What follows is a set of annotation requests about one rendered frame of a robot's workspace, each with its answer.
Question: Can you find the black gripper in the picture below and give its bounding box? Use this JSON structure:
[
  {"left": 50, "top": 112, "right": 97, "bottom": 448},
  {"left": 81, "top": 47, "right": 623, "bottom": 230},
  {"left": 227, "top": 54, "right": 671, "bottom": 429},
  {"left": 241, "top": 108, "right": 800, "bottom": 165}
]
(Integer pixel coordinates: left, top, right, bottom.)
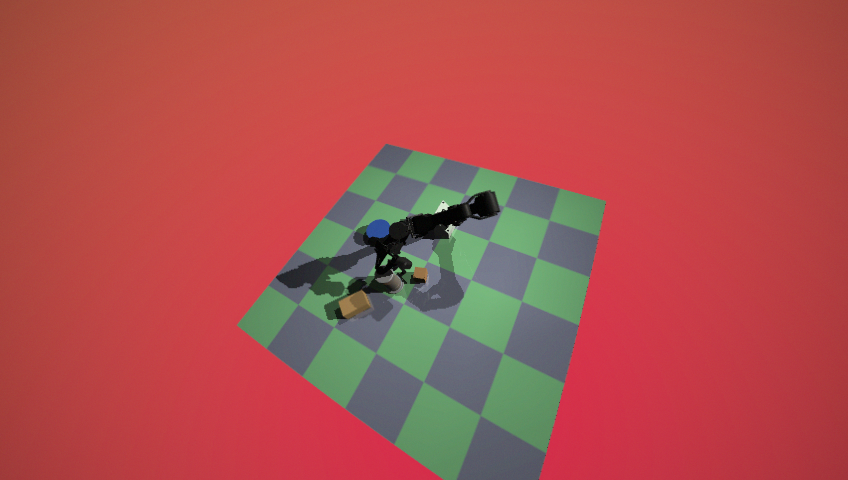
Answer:
[{"left": 368, "top": 237, "right": 412, "bottom": 275}]

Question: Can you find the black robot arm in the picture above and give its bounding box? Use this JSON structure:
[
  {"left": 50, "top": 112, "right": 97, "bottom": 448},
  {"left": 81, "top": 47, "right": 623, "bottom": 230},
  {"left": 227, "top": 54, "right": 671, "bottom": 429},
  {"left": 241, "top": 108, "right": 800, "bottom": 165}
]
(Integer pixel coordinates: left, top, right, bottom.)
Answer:
[{"left": 375, "top": 190, "right": 501, "bottom": 253}]

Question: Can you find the coffee press plunger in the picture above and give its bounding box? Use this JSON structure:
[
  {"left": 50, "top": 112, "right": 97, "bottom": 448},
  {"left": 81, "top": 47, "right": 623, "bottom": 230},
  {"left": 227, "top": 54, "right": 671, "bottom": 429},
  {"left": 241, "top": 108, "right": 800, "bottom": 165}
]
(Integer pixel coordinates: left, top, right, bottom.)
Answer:
[{"left": 374, "top": 265, "right": 406, "bottom": 294}]

